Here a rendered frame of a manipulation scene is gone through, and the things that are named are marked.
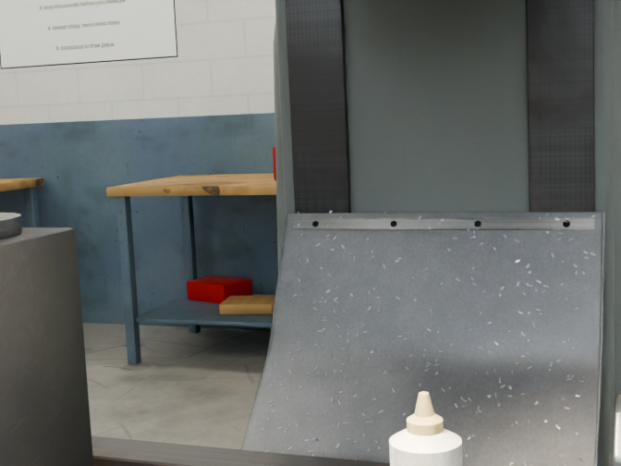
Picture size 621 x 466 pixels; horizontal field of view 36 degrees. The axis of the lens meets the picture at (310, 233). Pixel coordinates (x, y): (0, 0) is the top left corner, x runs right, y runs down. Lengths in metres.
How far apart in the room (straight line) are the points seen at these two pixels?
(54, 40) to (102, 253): 1.27
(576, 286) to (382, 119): 0.25
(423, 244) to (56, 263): 0.38
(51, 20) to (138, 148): 0.92
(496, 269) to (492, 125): 0.14
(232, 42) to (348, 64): 4.28
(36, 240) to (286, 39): 0.40
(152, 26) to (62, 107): 0.76
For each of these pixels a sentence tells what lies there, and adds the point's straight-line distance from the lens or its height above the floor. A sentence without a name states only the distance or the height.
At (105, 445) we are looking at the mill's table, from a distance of 0.82.
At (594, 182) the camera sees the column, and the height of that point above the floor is 1.13.
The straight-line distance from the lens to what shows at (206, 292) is 4.98.
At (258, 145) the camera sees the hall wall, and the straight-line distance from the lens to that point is 5.16.
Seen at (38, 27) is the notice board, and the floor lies 1.75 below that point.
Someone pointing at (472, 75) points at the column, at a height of 1.23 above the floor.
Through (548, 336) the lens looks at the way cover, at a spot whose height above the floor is 1.00.
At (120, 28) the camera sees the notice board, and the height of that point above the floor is 1.71.
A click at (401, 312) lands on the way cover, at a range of 0.92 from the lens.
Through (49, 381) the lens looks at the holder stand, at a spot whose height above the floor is 1.02.
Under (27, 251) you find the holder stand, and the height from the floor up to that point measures 1.12.
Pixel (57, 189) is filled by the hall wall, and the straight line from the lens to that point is 5.82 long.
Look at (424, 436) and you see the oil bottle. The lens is 0.53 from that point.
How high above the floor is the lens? 1.21
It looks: 7 degrees down
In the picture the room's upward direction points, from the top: 3 degrees counter-clockwise
